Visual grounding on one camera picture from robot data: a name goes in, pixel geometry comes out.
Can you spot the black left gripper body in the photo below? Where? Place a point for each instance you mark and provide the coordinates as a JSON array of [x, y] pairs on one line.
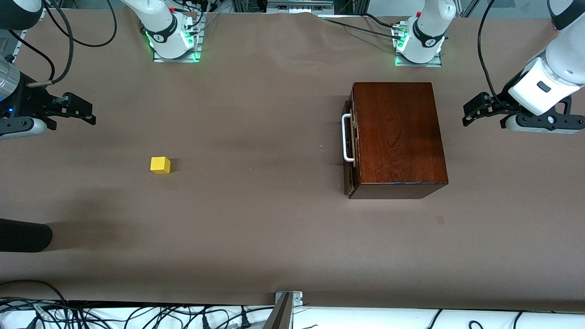
[[497, 106]]

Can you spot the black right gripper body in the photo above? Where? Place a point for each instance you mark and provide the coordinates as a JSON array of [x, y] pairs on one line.
[[28, 101]]

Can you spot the yellow wooden block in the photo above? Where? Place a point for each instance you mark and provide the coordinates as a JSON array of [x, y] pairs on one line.
[[160, 165]]

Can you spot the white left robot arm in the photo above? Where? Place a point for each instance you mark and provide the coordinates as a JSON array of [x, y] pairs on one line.
[[562, 59]]

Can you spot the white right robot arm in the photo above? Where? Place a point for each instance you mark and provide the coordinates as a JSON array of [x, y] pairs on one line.
[[160, 18]]

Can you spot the dark brown wooden cabinet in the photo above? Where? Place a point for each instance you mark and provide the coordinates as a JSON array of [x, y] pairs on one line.
[[397, 137]]

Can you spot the black cylinder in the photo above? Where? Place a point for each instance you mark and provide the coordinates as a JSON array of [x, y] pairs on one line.
[[23, 235]]

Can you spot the brown paper table cover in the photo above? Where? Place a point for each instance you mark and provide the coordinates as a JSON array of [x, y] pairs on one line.
[[251, 228]]

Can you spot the grey mounting pole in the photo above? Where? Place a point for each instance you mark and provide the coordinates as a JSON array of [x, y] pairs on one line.
[[279, 317]]

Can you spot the aluminium frame rail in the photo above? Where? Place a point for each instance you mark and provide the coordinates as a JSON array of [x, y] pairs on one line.
[[12, 57]]

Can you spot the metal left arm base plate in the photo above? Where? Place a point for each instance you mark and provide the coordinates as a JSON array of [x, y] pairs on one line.
[[418, 65]]

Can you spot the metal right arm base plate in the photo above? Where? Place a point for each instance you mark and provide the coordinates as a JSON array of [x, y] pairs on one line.
[[176, 60]]

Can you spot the metal bracket plate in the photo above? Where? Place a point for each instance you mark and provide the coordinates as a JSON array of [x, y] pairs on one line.
[[295, 298]]

